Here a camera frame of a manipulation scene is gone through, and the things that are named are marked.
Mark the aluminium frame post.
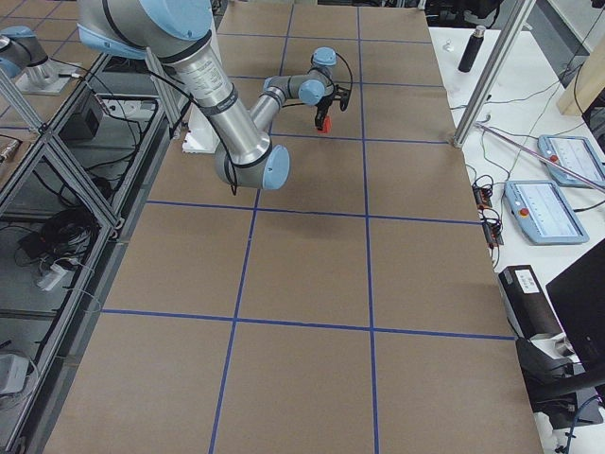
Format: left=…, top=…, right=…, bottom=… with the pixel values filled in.
left=451, top=0, right=536, bottom=148

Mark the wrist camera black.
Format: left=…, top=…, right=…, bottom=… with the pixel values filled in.
left=335, top=85, right=352, bottom=112

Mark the black computer monitor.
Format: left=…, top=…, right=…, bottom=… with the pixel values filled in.
left=546, top=240, right=604, bottom=370

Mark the black box with label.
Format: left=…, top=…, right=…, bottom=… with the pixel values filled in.
left=498, top=265, right=562, bottom=341

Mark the black water bottle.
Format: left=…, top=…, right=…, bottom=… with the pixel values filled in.
left=458, top=26, right=486, bottom=73

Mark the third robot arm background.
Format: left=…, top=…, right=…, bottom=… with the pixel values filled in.
left=1, top=26, right=71, bottom=96

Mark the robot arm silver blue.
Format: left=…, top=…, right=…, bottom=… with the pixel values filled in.
left=78, top=1, right=351, bottom=190

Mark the far blue teach pendant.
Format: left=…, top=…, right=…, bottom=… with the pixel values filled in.
left=538, top=135, right=604, bottom=187

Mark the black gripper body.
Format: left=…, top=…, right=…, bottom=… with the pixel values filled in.
left=317, top=85, right=339, bottom=114

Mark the near blue teach pendant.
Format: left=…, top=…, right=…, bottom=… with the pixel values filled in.
left=504, top=180, right=590, bottom=245

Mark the blue teach pendant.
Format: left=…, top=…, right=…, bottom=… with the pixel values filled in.
left=538, top=135, right=604, bottom=187
left=504, top=180, right=590, bottom=245

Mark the white central robot pedestal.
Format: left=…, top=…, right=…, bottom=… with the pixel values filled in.
left=182, top=107, right=219, bottom=154

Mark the long reacher grabber stick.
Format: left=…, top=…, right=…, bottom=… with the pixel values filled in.
left=474, top=122, right=604, bottom=193

